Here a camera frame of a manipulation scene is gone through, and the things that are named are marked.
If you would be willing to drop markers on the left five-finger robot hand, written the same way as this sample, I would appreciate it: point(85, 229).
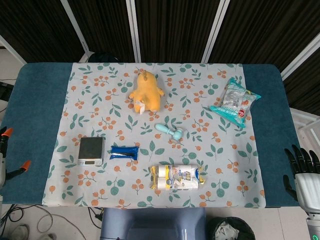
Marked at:
point(3, 172)

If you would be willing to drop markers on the white metal rack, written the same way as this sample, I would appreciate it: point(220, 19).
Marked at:
point(306, 125)

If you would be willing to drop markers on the black trash bin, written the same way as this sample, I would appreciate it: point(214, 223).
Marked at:
point(231, 228)

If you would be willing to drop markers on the dark partition screen panel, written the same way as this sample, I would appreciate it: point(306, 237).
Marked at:
point(105, 25)
point(265, 30)
point(175, 27)
point(37, 27)

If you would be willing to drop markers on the small digital kitchen scale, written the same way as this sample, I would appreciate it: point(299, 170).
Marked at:
point(91, 148)

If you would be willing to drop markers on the blue foil packet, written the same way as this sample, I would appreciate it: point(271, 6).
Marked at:
point(123, 152)

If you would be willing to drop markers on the right five-finger robot hand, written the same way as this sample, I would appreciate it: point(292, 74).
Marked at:
point(306, 180)

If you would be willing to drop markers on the teal table cover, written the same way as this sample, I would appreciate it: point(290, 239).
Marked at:
point(35, 120)

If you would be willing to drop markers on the white shoe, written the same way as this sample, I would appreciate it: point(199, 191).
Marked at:
point(20, 230)

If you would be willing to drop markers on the blue robot torso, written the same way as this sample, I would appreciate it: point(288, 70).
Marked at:
point(152, 223)

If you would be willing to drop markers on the black box device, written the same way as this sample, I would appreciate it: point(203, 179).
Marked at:
point(3, 91)

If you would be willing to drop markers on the yellow plush toy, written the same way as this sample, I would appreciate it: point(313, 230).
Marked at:
point(146, 91)

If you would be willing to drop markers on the teal toy hammer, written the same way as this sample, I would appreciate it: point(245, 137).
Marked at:
point(175, 133)

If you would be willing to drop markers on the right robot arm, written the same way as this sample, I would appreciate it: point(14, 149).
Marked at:
point(313, 225)

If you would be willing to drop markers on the floral print tablecloth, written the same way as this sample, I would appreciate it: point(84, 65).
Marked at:
point(155, 125)

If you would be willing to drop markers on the black chair back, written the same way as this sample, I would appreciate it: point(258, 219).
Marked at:
point(103, 57)

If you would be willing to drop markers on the teal snack bag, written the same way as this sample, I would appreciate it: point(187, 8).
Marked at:
point(233, 101)

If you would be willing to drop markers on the lint roller refill pack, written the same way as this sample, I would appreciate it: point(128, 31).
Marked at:
point(178, 177)

